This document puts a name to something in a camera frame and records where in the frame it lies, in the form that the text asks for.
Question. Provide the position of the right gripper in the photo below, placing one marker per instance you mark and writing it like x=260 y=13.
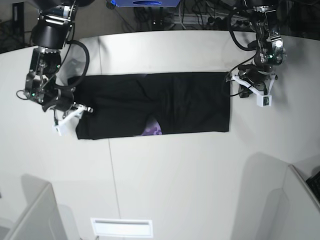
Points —
x=61 y=100

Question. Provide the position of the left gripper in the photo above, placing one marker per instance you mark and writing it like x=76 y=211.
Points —
x=250 y=80

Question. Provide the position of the black T-shirt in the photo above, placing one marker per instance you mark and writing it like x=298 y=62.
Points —
x=123 y=105

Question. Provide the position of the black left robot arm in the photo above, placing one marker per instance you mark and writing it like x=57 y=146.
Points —
x=263 y=20

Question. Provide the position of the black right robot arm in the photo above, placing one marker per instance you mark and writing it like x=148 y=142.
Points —
x=55 y=22

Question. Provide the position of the white power strip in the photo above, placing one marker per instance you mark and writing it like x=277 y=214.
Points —
x=195 y=19

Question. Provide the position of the blue box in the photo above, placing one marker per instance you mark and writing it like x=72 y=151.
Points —
x=144 y=3

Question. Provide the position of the grey left partition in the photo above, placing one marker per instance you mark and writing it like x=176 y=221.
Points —
x=29 y=211

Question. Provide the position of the grey partition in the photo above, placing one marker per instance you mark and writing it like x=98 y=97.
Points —
x=29 y=211
x=291 y=212

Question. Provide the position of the black keyboard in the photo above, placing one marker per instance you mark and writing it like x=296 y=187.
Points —
x=314 y=185

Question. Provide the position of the white slotted tray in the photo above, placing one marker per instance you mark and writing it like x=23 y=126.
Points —
x=122 y=228

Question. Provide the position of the grey right partition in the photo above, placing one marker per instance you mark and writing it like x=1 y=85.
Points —
x=291 y=212

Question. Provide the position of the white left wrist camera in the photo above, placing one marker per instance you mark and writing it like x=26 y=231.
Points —
x=262 y=100

